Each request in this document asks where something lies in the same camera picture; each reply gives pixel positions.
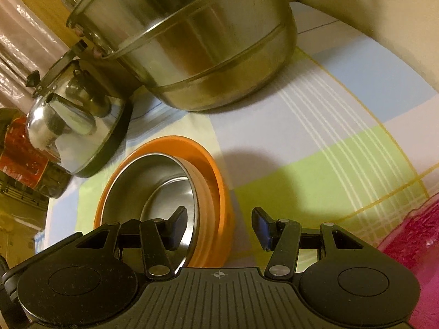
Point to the cooking oil bottle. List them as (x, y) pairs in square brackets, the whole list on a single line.
[(22, 162)]

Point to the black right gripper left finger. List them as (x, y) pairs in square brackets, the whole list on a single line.
[(160, 237)]

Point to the beige curtain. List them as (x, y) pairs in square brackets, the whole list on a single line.
[(27, 44)]

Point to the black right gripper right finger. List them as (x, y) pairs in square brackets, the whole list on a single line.
[(282, 238)]

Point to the checkered tablecloth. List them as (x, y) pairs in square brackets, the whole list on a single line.
[(346, 133)]

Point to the stainless steel steamer pot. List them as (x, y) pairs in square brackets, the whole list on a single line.
[(193, 55)]

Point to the pink glass plate floral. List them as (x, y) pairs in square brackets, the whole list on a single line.
[(414, 243)]

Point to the stainless steel bowl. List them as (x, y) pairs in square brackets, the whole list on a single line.
[(153, 186)]

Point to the stainless steel kettle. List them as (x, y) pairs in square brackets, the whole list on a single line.
[(76, 118)]

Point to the orange plastic bowl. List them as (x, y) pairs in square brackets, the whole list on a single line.
[(216, 216)]

